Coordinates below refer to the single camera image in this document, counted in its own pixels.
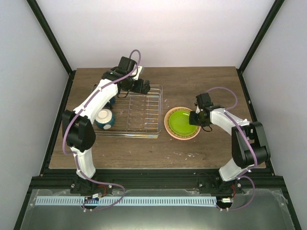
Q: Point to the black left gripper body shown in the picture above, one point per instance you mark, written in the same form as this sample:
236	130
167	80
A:
137	88

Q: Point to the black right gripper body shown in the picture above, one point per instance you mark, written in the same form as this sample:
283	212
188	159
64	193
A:
196	120

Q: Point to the green plastic plate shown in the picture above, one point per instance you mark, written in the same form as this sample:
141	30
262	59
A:
179	123

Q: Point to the woven bamboo tray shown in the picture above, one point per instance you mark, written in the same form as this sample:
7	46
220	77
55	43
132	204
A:
169	117

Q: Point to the dark blue ceramic mug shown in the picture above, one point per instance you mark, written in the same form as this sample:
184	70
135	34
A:
109	105

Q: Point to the white and teal bowl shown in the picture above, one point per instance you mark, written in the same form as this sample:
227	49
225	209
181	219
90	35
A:
105	119

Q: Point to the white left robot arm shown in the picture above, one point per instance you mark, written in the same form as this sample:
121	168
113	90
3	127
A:
78	131

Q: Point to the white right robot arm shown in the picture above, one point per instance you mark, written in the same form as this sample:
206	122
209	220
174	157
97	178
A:
249	145

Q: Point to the pink rimmed plate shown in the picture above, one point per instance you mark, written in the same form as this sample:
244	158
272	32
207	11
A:
182	123

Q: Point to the clear plastic drip tray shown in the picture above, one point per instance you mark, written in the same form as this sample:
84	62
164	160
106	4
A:
144	112

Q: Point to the light blue slotted strip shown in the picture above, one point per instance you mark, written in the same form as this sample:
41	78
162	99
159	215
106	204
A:
194	201

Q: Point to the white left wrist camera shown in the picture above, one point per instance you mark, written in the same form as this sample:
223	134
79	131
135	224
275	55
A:
137	72

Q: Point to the black front frame rail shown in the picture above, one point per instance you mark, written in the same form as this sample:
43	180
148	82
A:
204	180

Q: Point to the black left frame post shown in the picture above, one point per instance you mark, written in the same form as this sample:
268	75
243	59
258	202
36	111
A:
33	4

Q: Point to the black aluminium frame post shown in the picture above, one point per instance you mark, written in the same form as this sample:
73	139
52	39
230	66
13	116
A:
277	4

